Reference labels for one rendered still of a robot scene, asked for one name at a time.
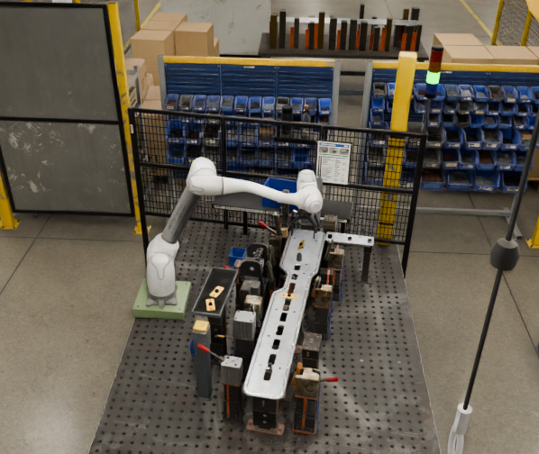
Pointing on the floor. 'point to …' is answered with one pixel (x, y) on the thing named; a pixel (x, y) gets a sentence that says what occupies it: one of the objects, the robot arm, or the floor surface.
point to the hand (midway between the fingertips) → (303, 233)
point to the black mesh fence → (264, 166)
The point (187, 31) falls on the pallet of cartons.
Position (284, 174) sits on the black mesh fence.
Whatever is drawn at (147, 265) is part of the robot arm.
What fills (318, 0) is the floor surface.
